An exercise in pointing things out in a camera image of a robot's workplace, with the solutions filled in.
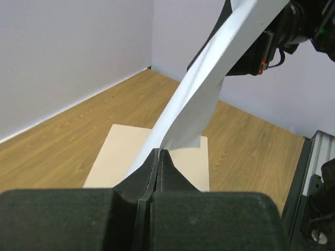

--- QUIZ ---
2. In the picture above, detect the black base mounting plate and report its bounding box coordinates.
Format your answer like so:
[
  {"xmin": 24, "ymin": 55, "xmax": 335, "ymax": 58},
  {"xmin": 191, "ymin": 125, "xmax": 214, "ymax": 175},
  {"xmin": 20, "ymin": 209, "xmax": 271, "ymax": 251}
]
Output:
[{"xmin": 281, "ymin": 138, "xmax": 313, "ymax": 239}]

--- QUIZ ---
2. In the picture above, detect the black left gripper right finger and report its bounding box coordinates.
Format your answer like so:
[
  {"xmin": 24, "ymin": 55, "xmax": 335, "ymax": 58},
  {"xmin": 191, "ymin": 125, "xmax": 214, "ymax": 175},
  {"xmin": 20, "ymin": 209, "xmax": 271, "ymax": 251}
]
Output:
[{"xmin": 150, "ymin": 150, "xmax": 288, "ymax": 250}]

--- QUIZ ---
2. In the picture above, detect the left aluminium frame rail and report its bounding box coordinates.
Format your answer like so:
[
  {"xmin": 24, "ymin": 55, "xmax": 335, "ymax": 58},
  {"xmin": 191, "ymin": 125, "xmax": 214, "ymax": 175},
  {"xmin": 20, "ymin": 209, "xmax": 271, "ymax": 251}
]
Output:
[{"xmin": 302, "ymin": 131, "xmax": 334, "ymax": 196}]

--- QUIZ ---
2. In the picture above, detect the beige file folder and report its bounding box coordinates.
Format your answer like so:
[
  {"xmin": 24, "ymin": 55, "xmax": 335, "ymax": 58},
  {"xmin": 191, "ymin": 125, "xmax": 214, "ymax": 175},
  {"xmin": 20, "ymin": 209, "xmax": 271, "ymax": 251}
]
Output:
[{"xmin": 83, "ymin": 124, "xmax": 210, "ymax": 192}]

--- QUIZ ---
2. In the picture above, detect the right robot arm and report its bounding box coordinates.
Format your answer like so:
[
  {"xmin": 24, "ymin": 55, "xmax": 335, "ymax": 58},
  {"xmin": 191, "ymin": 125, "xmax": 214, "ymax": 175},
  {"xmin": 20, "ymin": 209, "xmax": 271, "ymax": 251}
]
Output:
[{"xmin": 228, "ymin": 1, "xmax": 334, "ymax": 76}]

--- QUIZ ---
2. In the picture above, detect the white paper sheet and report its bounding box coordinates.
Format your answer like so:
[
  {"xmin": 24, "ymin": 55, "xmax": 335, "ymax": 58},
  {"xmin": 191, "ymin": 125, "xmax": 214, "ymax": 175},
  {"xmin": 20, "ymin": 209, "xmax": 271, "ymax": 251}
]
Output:
[{"xmin": 127, "ymin": 0, "xmax": 288, "ymax": 175}]

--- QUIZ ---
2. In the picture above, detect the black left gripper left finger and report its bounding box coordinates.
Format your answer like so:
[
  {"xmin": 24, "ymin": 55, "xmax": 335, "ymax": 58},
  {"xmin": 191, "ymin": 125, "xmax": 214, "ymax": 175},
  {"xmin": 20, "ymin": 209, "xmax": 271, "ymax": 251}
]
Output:
[{"xmin": 1, "ymin": 149, "xmax": 159, "ymax": 250}]

